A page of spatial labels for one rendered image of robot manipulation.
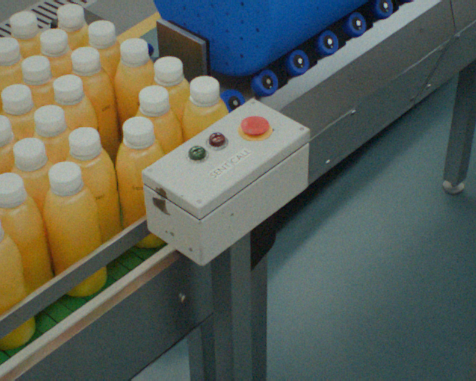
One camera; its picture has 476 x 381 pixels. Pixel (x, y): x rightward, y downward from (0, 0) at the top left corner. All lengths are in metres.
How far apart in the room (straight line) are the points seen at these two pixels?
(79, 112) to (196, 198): 0.28
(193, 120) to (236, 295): 0.25
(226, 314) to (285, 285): 1.16
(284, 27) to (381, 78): 0.36
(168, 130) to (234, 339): 0.32
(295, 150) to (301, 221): 1.49
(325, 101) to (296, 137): 0.45
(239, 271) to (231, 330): 0.11
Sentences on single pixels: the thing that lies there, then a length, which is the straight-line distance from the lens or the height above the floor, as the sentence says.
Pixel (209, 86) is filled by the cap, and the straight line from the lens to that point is 1.38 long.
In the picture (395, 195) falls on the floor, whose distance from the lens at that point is 2.87.
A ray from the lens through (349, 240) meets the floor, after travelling 2.72.
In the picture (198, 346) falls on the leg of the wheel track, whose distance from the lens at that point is 2.19.
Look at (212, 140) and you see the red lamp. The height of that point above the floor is 1.11.
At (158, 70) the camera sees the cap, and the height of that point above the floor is 1.09.
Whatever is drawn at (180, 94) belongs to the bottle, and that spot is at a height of 1.05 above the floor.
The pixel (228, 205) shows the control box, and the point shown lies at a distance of 1.23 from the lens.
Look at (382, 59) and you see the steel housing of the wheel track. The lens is 1.83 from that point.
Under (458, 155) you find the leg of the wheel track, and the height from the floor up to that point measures 0.14.
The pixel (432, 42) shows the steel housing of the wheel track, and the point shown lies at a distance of 1.94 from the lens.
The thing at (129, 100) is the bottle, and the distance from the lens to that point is 1.49.
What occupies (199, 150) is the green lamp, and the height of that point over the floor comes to 1.11.
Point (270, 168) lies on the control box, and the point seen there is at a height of 1.08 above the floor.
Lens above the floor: 1.90
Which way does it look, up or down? 42 degrees down
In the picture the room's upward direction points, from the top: 1 degrees counter-clockwise
